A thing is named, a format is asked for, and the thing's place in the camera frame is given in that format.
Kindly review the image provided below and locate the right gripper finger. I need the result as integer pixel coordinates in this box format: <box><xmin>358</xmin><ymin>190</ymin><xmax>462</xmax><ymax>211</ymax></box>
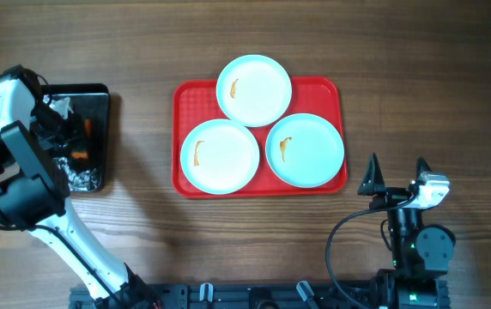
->
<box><xmin>416</xmin><ymin>156</ymin><xmax>432</xmax><ymax>179</ymax></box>
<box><xmin>357</xmin><ymin>153</ymin><xmax>385</xmax><ymax>196</ymax></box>

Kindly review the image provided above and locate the orange green scrub sponge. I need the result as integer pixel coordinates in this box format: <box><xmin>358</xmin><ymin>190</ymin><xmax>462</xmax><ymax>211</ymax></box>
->
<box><xmin>70</xmin><ymin>118</ymin><xmax>93</xmax><ymax>161</ymax></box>

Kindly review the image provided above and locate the light blue plate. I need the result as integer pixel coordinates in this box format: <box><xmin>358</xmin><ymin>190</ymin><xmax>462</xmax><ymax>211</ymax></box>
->
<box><xmin>265</xmin><ymin>113</ymin><xmax>345</xmax><ymax>189</ymax></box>
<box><xmin>215</xmin><ymin>54</ymin><xmax>292</xmax><ymax>127</ymax></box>
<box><xmin>179</xmin><ymin>118</ymin><xmax>260</xmax><ymax>195</ymax></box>

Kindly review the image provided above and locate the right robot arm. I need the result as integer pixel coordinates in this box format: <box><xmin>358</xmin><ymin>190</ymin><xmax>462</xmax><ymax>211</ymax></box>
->
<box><xmin>358</xmin><ymin>154</ymin><xmax>456</xmax><ymax>309</ymax></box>

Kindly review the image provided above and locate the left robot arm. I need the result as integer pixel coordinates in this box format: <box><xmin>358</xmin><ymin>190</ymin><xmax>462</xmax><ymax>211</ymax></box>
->
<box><xmin>0</xmin><ymin>65</ymin><xmax>162</xmax><ymax>308</ymax></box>

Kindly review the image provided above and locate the black rectangular water tray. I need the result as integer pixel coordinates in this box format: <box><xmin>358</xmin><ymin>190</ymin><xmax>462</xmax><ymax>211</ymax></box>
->
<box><xmin>41</xmin><ymin>83</ymin><xmax>111</xmax><ymax>192</ymax></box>

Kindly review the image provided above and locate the red plastic tray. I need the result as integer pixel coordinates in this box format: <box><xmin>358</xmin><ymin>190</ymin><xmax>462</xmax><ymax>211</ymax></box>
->
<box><xmin>172</xmin><ymin>76</ymin><xmax>349</xmax><ymax>199</ymax></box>

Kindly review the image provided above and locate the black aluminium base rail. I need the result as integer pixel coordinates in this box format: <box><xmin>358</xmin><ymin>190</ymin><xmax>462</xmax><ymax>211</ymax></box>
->
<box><xmin>68</xmin><ymin>281</ymin><xmax>451</xmax><ymax>309</ymax></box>

